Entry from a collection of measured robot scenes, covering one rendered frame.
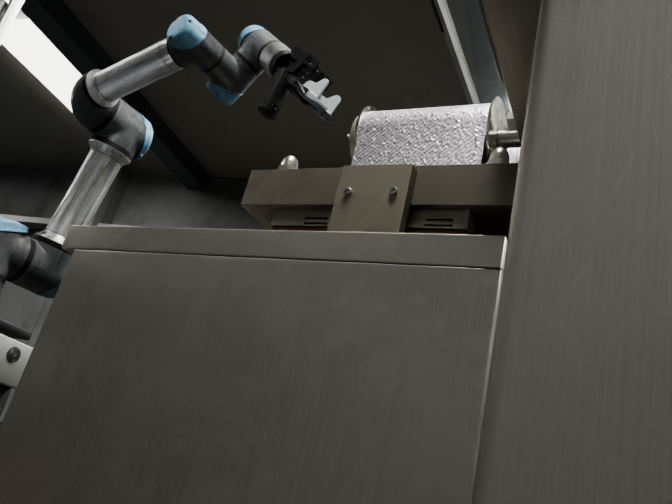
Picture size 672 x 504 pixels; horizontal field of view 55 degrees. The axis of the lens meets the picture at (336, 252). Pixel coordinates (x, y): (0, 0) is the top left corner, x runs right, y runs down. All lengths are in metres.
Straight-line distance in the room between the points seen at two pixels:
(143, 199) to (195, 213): 0.65
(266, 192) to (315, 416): 0.37
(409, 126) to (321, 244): 0.44
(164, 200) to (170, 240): 5.58
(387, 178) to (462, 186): 0.10
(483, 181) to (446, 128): 0.33
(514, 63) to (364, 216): 0.26
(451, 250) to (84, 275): 0.53
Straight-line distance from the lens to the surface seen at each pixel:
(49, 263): 1.70
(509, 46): 0.83
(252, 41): 1.55
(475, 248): 0.71
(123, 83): 1.62
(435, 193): 0.83
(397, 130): 1.17
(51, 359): 0.96
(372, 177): 0.85
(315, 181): 0.91
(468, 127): 1.13
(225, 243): 0.85
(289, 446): 0.71
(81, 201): 1.74
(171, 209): 6.38
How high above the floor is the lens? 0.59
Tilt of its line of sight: 22 degrees up
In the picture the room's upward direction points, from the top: 14 degrees clockwise
